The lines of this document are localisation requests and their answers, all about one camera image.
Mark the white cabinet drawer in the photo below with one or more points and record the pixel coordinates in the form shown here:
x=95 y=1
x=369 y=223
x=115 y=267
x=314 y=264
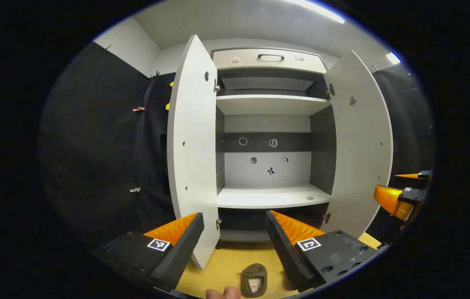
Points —
x=251 y=60

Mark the white shoe cabinet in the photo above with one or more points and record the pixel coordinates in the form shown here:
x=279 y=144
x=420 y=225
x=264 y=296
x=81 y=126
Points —
x=268 y=195

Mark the metal door hinge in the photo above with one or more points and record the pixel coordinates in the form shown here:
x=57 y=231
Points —
x=218 y=222
x=330 y=89
x=217 y=87
x=326 y=217

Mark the red cloth clip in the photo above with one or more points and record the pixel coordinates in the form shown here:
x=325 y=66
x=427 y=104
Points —
x=138 y=109

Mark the white cloth clip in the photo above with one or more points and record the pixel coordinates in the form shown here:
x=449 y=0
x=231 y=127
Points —
x=135 y=189

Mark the brown fuzzy shoe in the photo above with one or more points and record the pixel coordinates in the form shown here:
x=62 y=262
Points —
x=254 y=272

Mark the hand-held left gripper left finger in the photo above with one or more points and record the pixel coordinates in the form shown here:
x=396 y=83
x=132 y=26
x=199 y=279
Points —
x=180 y=253

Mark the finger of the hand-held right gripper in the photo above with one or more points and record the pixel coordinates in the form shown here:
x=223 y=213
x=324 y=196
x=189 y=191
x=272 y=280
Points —
x=411 y=196
x=425 y=174

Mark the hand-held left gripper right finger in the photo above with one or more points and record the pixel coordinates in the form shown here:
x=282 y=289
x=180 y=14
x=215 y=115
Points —
x=284 y=253

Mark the white cabinet door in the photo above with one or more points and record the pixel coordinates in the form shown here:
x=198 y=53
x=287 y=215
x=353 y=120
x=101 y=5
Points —
x=359 y=145
x=195 y=145

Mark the long ceiling light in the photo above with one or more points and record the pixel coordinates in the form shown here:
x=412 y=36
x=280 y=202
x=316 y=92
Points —
x=392 y=58

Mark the black backdrop cloth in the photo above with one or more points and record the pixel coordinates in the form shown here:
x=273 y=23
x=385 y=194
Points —
x=93 y=145

